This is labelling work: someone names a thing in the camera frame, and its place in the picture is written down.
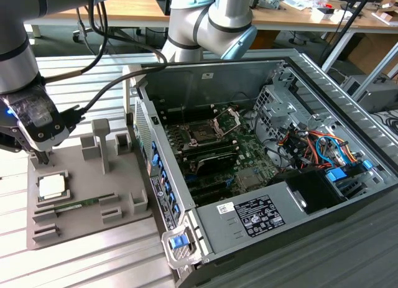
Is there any black graphics card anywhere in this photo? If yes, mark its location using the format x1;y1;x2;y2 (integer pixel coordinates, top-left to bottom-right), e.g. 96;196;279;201
191;152;239;177

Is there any office chair base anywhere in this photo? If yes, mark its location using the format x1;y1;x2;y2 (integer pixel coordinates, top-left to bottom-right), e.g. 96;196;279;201
72;20;93;44

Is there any green motherboard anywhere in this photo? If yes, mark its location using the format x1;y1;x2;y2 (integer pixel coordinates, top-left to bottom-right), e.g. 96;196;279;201
161;113;280;208

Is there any grey power supply unit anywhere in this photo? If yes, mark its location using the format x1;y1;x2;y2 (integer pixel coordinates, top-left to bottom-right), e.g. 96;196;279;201
195;180;309;255

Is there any blue drive carrier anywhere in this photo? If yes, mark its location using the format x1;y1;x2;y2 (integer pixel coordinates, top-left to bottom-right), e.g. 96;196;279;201
325;168;348;183

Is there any black expansion slot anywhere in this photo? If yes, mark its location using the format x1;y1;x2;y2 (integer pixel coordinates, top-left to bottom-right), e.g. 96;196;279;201
186;179;229;194
191;188;233;205

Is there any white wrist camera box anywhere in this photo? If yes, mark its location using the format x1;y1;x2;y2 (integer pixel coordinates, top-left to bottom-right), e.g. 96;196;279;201
17;112;71;152

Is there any silver CPU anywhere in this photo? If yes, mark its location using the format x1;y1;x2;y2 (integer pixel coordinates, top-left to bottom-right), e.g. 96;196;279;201
37;175;69;202

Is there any black RAM slot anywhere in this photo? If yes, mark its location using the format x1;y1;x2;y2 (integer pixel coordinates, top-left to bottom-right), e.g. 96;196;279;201
181;137;234;152
183;143;238;160

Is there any blue case latch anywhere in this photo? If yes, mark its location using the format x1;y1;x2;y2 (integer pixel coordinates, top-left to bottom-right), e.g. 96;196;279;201
169;235;190;248

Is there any brown cardboard box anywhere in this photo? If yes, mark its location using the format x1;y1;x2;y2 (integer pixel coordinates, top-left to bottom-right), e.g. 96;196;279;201
348;32;398;77

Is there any silver drive cage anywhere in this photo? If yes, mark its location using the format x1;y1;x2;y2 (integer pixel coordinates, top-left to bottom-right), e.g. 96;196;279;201
253;82;312;139

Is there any white metal table frame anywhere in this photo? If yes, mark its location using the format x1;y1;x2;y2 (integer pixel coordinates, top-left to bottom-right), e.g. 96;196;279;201
321;28;398;102

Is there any green RAM stick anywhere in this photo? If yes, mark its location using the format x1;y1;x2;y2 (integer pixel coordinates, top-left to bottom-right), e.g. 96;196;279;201
53;198;102;213

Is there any metal socket cover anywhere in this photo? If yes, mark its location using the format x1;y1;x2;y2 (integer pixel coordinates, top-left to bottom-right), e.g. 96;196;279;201
212;107;242;138

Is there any long wooden desk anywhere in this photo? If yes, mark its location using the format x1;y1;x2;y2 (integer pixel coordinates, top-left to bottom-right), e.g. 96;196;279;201
23;0;398;35

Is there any black plastic fan shroud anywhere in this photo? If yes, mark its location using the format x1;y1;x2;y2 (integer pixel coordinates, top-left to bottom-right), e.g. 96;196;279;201
267;169;348;215

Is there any black optical drive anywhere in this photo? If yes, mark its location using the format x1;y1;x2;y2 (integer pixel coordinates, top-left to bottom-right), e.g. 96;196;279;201
252;0;280;11

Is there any thick black cable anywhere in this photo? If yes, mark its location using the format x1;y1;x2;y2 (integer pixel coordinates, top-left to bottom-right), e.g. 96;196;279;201
58;0;170;133

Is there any coloured power wire bundle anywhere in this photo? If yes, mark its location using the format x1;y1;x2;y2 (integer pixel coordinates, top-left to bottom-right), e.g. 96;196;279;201
278;129;364;170

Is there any CPU socket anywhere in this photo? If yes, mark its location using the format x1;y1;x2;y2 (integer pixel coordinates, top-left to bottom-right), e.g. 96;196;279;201
186;123;219;146

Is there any grey desktop computer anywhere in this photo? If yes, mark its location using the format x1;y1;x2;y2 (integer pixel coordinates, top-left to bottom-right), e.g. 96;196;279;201
340;75;398;113

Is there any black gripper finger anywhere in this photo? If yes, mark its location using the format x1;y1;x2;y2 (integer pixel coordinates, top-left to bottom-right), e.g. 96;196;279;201
32;147;51;167

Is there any open grey PC case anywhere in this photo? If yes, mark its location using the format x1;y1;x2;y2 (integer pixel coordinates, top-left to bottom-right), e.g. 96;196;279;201
122;48;398;288

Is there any grey parts rack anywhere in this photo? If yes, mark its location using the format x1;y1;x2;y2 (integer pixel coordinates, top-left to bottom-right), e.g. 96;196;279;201
26;118;153;250

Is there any silver chipset heat sink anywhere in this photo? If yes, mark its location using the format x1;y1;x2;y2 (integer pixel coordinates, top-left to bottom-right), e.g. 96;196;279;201
234;169;261;190

